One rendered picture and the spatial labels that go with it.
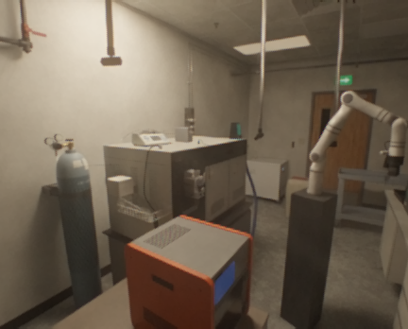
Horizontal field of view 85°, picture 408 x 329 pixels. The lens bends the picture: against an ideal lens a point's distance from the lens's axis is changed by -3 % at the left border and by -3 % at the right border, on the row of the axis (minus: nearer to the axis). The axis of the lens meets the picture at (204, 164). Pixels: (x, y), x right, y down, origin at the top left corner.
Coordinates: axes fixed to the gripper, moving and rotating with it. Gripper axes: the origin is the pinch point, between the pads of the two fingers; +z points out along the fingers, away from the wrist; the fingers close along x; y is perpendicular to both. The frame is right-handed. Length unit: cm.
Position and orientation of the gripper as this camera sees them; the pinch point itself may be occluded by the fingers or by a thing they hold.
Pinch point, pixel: (386, 184)
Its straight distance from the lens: 170.5
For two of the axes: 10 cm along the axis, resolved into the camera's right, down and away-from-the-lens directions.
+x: 7.8, -1.2, 6.1
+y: 6.2, 1.5, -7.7
